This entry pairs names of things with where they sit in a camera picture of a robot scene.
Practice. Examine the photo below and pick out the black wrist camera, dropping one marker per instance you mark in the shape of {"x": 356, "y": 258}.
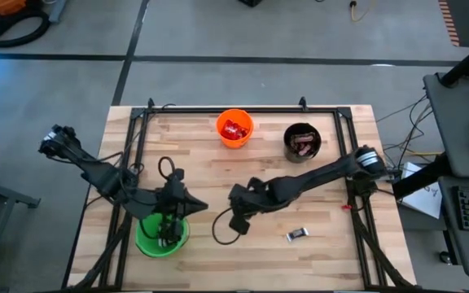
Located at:
{"x": 239, "y": 224}
{"x": 176, "y": 175}

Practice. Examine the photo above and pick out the small red clip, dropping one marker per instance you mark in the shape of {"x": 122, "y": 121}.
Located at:
{"x": 345, "y": 207}

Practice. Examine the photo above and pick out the grey metal bar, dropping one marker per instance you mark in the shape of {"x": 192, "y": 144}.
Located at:
{"x": 57, "y": 10}

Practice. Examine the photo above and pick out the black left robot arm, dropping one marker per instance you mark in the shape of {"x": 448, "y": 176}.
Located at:
{"x": 100, "y": 179}

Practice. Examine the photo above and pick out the black plastic bucket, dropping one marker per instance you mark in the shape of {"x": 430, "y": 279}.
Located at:
{"x": 295, "y": 159}

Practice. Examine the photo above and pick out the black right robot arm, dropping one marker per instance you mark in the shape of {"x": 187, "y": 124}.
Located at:
{"x": 320, "y": 179}

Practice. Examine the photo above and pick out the white paper sheet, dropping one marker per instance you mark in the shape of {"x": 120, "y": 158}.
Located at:
{"x": 426, "y": 201}

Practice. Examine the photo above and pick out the black caster wheel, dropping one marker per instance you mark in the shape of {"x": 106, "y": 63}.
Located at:
{"x": 446, "y": 257}

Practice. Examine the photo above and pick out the orange shop vacuum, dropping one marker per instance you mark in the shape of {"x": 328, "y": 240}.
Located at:
{"x": 2, "y": 6}

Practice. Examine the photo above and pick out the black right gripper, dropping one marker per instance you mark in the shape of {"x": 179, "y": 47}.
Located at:
{"x": 255, "y": 197}

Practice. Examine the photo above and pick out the black box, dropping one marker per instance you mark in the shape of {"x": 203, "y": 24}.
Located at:
{"x": 251, "y": 3}

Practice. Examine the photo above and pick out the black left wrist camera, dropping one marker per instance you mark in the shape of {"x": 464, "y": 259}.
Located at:
{"x": 176, "y": 175}

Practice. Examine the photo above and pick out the black stand pole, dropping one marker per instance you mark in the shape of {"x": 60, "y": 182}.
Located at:
{"x": 466, "y": 61}

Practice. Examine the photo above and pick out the grey metal cart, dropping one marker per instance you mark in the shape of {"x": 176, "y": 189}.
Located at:
{"x": 6, "y": 194}

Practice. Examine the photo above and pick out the black desk leg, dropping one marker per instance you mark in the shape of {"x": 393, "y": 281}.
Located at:
{"x": 422, "y": 179}

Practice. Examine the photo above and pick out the orange pumpkin face bucket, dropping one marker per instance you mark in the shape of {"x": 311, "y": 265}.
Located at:
{"x": 238, "y": 115}

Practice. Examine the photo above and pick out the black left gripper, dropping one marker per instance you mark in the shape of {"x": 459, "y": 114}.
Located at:
{"x": 173, "y": 199}

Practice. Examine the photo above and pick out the black aluminium table frame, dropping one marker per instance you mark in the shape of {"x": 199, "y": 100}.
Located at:
{"x": 259, "y": 110}

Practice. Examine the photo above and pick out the Snickers bar brown wrapper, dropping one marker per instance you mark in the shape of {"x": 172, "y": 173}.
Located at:
{"x": 306, "y": 150}
{"x": 302, "y": 139}

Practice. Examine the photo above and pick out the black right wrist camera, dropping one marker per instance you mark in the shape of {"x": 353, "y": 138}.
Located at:
{"x": 239, "y": 224}

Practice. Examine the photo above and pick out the green plastic bucket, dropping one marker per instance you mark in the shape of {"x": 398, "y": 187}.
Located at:
{"x": 147, "y": 240}

